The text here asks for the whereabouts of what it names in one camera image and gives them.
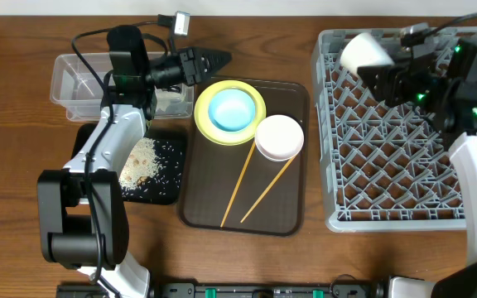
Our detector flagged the brown serving tray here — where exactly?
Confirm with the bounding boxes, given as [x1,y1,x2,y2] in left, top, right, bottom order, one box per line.
[178,75,311,238]

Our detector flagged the right wooden chopstick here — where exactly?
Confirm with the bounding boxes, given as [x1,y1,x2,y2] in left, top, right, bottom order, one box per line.
[240,156,296,224]

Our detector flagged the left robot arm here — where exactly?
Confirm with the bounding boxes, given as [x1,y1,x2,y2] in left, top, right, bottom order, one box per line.
[37,23,232,297]

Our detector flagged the wooden chopstick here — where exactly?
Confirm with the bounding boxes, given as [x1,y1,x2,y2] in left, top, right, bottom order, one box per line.
[219,141,256,228]
[240,156,296,224]

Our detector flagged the grey dishwasher rack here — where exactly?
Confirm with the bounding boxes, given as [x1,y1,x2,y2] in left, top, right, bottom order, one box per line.
[311,26,477,233]

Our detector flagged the light blue bowl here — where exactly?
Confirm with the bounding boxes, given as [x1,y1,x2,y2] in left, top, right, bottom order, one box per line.
[208,89,256,132]

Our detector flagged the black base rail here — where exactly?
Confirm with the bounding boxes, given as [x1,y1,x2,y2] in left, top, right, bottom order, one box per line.
[55,276,388,298]

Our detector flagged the pink white bowl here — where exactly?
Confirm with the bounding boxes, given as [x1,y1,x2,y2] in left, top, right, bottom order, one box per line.
[254,114,305,162]

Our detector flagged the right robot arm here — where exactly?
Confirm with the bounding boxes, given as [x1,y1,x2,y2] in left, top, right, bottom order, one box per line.
[340,23,477,297]

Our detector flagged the yellow plate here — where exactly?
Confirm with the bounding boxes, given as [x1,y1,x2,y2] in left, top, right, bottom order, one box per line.
[194,79,267,146]

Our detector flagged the black waste tray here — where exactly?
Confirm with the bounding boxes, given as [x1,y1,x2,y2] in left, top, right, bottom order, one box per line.
[70,123,188,206]

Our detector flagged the pale green cup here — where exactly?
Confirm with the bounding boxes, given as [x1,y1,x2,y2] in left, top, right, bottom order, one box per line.
[340,32,394,75]

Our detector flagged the cooked rice leftovers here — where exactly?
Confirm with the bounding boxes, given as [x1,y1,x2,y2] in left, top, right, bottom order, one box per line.
[119,137,185,202]

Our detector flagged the left wooden chopstick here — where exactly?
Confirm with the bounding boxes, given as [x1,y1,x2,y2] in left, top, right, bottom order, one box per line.
[219,141,256,228]

